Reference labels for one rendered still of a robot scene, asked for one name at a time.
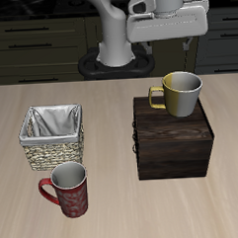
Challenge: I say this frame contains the woven basket with white liner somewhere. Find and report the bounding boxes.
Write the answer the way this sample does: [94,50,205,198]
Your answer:
[17,103,87,173]

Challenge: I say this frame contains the dark wooden cabinet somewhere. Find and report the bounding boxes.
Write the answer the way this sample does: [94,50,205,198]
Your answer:
[128,93,217,182]

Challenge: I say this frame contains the white and yellow mug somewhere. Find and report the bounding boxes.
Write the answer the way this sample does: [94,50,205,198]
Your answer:
[146,69,204,119]

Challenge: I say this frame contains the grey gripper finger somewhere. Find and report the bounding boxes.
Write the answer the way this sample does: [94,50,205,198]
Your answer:
[143,41,154,55]
[182,36,195,51]

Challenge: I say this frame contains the dark kitchen cupboards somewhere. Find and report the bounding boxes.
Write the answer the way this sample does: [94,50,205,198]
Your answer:
[0,0,238,87]

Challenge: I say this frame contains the red patterned mug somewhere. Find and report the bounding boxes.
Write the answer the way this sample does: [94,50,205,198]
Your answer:
[37,160,91,221]

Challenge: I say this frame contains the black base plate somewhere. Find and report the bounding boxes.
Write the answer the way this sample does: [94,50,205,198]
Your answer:
[77,43,156,78]

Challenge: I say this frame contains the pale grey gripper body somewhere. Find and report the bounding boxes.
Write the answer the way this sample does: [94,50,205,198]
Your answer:
[123,0,211,44]

